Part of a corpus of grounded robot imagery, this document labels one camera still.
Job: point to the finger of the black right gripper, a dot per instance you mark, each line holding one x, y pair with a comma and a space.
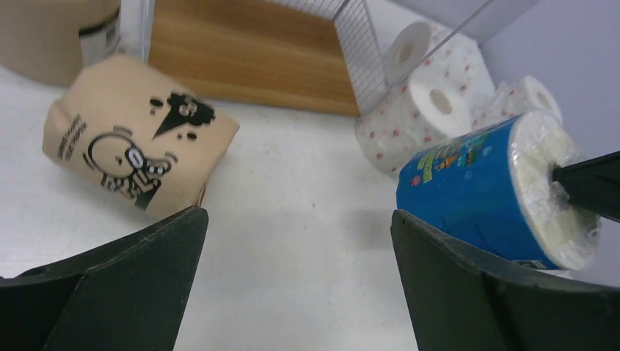
592, 184

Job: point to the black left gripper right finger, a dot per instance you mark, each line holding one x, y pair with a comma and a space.
461, 297

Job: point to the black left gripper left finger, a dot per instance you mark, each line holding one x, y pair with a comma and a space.
128, 294

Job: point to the blue white roll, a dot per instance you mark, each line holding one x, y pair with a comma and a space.
493, 189

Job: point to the white dotted roll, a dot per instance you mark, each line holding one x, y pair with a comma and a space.
415, 115
424, 49

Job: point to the white wire wooden shelf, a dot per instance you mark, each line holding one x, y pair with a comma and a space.
322, 56

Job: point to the brown cartoon printed roll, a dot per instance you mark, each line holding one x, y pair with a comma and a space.
138, 134

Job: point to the white dotted roll lying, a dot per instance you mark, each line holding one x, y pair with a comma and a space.
424, 49

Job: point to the brown roll back left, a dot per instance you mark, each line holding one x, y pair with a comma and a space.
52, 41

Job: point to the white roll near right wall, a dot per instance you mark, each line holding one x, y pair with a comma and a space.
525, 95

